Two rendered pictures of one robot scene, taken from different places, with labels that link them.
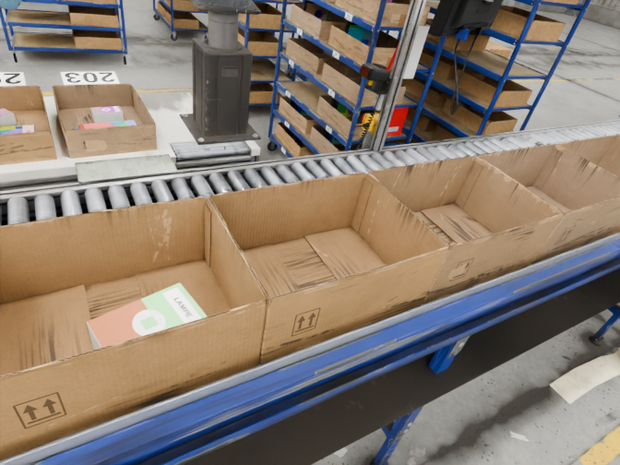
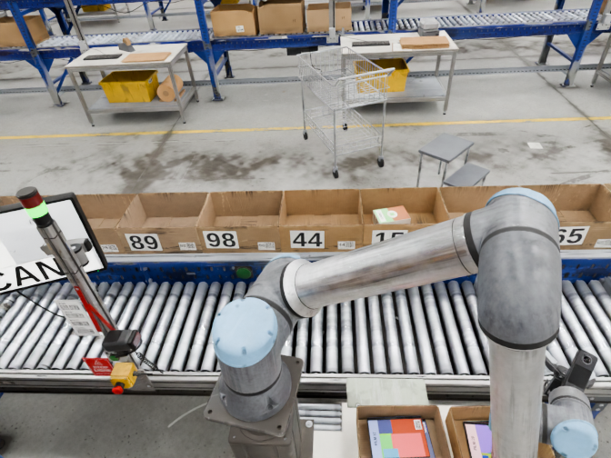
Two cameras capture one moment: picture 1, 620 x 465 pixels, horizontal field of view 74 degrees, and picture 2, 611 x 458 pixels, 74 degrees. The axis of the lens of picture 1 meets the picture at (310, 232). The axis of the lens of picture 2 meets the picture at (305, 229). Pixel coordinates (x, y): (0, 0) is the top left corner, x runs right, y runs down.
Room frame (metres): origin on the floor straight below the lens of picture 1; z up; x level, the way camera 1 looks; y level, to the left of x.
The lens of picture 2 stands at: (1.89, 0.96, 2.23)
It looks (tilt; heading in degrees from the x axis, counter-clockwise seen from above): 40 degrees down; 222
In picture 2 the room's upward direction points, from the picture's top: 4 degrees counter-clockwise
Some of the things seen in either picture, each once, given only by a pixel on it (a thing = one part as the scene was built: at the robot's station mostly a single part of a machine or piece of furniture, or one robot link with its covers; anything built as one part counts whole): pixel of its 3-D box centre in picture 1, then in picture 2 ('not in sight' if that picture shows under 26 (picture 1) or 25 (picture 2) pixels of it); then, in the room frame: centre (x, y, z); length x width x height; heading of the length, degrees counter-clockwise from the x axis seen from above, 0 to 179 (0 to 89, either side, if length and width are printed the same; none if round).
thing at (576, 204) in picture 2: not in sight; (567, 215); (-0.04, 0.91, 0.96); 0.39 x 0.29 x 0.17; 126
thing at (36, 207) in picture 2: not in sight; (33, 204); (1.69, -0.21, 1.62); 0.05 x 0.05 x 0.06
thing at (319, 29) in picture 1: (326, 21); not in sight; (2.81, 0.17, 0.99); 0.40 x 0.30 x 0.10; 34
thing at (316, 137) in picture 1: (346, 145); not in sight; (2.43, -0.11, 0.39); 0.40 x 0.30 x 0.10; 37
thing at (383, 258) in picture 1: (321, 253); (321, 220); (0.66, -0.03, 0.97); 0.39 x 0.29 x 0.17; 126
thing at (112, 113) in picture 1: (107, 114); not in sight; (1.42, 0.85, 0.78); 0.10 x 0.06 x 0.05; 130
